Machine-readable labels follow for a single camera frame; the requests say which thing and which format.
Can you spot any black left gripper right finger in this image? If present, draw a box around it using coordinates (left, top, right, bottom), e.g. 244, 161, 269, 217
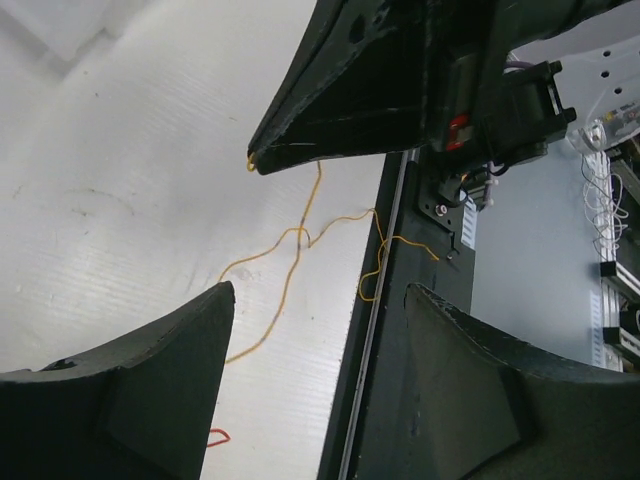
356, 284, 639, 479

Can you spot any right white cable duct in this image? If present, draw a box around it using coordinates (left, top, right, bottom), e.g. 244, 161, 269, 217
461, 201, 478, 250

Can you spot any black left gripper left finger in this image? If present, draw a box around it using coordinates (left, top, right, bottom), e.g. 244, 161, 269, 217
1, 282, 235, 479

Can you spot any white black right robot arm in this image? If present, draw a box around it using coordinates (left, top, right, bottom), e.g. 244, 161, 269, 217
248, 1, 639, 177

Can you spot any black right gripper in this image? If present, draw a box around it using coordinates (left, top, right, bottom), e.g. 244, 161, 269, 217
248, 1, 578, 175

